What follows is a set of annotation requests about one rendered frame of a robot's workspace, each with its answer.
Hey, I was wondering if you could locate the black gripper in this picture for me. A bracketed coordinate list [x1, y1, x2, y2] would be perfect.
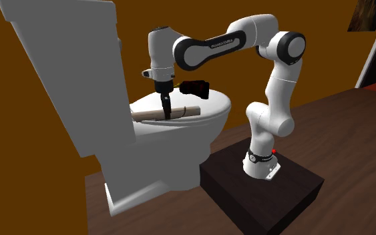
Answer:
[154, 79, 175, 120]

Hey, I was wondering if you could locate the beige cylinder roll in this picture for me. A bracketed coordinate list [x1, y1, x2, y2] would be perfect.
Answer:
[130, 105, 202, 123]

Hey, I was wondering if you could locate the black and dark red object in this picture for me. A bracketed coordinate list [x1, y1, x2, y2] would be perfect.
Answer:
[179, 79, 210, 100]

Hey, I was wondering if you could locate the white toilet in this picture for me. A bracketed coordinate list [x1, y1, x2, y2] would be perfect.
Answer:
[0, 0, 232, 217]

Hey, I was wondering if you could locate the dark robot stand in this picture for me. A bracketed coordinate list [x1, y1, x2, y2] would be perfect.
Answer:
[199, 137, 325, 235]

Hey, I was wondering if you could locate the brown wall picture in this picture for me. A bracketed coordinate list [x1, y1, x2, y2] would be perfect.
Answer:
[347, 0, 376, 32]

